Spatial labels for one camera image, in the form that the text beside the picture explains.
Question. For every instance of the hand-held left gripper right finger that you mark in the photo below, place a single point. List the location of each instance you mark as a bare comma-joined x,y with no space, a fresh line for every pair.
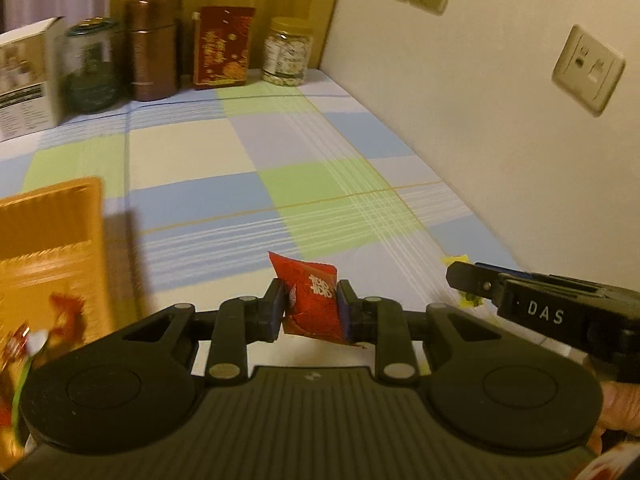
344,310

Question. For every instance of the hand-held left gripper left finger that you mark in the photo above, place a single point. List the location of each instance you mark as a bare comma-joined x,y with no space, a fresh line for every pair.
275,310

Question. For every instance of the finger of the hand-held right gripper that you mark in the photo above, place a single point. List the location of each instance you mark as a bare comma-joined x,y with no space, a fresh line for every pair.
475,280
505,271

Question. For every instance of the yellow green candy wrapper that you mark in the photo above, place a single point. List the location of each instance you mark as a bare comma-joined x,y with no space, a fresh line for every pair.
456,260

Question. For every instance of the red pillow snack packet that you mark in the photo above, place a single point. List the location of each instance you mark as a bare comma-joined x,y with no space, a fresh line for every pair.
312,300

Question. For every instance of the orange plastic tray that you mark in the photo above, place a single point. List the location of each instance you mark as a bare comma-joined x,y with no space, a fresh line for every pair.
50,240

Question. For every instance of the long green snack packet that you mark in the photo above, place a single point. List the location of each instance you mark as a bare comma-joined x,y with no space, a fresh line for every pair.
22,390

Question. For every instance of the person's right hand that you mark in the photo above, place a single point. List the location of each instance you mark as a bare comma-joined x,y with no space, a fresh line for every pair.
620,405

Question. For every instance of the checked tablecloth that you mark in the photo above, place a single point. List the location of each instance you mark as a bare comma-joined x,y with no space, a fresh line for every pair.
200,160

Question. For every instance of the clear plastic nut jar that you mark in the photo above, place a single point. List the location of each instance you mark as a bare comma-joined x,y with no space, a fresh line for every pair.
286,57

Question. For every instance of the red gold gift box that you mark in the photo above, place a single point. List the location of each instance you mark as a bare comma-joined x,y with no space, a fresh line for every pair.
222,50

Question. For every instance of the brown metal thermos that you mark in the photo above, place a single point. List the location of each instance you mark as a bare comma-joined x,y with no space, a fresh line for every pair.
152,50

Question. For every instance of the green glass jar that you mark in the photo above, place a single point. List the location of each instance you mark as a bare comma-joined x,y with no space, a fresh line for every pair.
92,70

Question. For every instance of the white printed carton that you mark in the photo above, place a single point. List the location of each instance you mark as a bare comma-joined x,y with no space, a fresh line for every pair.
25,85

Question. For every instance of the beige data wall socket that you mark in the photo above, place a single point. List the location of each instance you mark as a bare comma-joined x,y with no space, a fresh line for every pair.
589,70

